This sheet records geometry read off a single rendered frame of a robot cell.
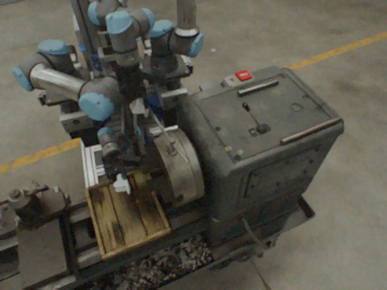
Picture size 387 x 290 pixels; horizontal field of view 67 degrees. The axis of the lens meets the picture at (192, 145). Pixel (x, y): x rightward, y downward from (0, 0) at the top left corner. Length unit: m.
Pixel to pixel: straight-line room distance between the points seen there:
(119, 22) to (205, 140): 0.51
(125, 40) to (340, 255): 2.05
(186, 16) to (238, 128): 0.54
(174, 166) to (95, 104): 0.36
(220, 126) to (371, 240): 1.73
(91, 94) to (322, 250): 1.92
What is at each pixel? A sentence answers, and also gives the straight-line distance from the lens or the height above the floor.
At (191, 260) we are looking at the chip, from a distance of 1.64.
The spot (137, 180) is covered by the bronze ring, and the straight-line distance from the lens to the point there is 1.21.
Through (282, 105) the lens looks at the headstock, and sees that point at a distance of 1.31.
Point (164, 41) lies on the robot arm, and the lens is 1.48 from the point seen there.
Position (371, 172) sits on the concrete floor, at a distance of 2.96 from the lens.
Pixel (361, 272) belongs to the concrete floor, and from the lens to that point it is 2.48.
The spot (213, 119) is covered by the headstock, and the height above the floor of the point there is 1.26.
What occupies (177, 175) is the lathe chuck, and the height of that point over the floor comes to 1.19.
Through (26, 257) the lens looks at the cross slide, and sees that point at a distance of 1.38.
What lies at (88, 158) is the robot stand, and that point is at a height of 0.23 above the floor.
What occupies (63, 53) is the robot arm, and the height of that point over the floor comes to 1.36.
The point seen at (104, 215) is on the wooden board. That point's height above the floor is 0.88.
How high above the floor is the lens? 2.13
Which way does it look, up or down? 52 degrees down
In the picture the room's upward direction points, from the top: straight up
